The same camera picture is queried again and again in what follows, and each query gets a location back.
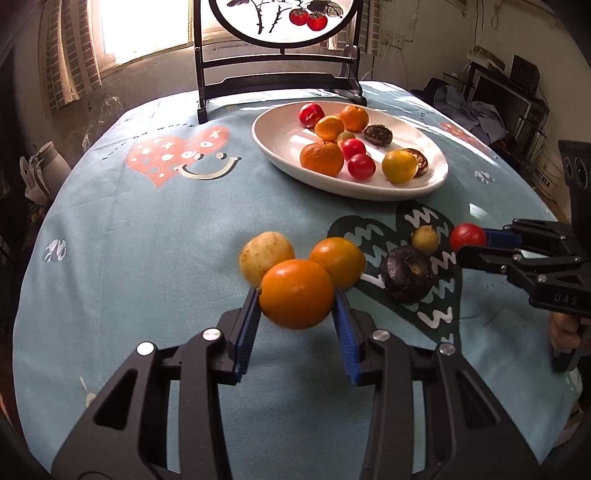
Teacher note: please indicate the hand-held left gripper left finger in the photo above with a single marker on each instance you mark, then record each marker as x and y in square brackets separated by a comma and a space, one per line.
[247, 341]

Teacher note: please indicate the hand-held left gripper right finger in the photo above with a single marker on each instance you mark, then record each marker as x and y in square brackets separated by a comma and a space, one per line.
[346, 341]

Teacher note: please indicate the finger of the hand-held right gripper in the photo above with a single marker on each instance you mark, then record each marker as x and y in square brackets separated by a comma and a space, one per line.
[485, 261]
[503, 237]

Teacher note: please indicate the dark purple passion fruit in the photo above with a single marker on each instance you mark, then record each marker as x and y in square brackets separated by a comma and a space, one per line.
[407, 273]
[421, 164]
[378, 135]

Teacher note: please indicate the yellow green mandarin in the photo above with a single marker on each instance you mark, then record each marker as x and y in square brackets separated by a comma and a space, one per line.
[400, 166]

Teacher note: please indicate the large orange mandarin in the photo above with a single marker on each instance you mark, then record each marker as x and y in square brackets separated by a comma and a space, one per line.
[322, 158]

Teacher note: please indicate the small yellow pink plum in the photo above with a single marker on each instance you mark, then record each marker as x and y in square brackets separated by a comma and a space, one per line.
[346, 136]

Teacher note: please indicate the white oval plate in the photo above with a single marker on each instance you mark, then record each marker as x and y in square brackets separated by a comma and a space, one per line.
[286, 143]

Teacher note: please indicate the large red plum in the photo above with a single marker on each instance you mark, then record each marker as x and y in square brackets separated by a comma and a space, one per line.
[310, 114]

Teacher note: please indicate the person's right hand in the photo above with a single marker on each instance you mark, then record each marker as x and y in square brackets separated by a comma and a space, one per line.
[563, 332]

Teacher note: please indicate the small yellow green plum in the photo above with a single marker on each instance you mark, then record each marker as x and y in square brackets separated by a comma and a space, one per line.
[425, 239]

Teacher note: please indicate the white plastic bucket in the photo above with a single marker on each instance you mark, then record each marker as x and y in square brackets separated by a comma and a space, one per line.
[549, 175]

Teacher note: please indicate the yellow speckled citrus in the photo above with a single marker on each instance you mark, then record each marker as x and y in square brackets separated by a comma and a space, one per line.
[258, 253]

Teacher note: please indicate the blue cloth pile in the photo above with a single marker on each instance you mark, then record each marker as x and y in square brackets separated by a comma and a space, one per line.
[475, 115]

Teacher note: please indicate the black monitor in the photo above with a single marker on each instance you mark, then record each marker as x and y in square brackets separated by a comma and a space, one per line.
[501, 104]

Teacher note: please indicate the black speaker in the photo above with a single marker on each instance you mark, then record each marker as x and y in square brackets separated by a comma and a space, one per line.
[525, 74]

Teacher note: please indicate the checked curtain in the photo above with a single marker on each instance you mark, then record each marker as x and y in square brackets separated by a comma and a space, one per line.
[69, 55]
[371, 27]

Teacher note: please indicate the round painted screen dark stand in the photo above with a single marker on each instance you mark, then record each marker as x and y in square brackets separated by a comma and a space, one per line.
[277, 83]

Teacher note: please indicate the white kettle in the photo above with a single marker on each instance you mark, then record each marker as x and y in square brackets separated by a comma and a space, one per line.
[53, 166]

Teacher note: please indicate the white plastic bag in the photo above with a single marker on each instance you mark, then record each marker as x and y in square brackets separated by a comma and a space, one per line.
[32, 180]

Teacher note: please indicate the bright window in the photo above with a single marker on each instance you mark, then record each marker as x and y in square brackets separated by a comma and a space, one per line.
[143, 23]

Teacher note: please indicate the white wall socket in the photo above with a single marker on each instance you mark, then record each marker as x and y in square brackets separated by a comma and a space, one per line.
[393, 39]

